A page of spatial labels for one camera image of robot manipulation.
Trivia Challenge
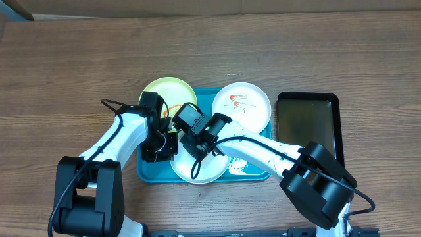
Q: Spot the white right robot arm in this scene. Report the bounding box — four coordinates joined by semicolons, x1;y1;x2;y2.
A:
173;107;357;236

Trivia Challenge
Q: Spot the white plate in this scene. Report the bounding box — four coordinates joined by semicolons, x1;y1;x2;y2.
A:
211;82;272;133
170;132;231;184

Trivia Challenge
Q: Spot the yellow plate with sauce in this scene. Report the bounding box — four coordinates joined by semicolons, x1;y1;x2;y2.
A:
139;77;197;118

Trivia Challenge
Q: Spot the teal plastic tray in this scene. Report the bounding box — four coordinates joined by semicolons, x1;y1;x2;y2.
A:
137;88;270;183

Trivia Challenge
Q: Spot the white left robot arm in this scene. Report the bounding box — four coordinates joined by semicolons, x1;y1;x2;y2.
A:
47;92;178;236

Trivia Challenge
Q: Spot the black water tray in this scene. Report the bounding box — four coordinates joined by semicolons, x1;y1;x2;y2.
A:
276;92;345;165

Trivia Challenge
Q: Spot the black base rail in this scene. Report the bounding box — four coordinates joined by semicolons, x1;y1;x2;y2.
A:
143;227;380;237

